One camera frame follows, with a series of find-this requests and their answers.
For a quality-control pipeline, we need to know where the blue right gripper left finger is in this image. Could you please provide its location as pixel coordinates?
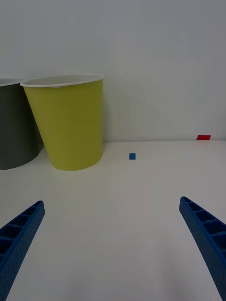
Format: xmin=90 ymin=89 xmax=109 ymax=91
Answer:
xmin=0 ymin=200 xmax=46 ymax=301

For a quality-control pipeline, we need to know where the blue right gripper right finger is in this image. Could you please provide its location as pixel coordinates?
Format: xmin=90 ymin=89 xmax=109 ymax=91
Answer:
xmin=179 ymin=196 xmax=226 ymax=301

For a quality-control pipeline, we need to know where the grey plastic waste bin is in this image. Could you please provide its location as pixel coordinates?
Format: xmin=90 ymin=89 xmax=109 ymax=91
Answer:
xmin=0 ymin=77 xmax=45 ymax=170

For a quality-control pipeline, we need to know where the yellow-green plastic waste bin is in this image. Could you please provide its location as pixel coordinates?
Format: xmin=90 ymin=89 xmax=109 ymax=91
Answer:
xmin=20 ymin=73 xmax=105 ymax=172

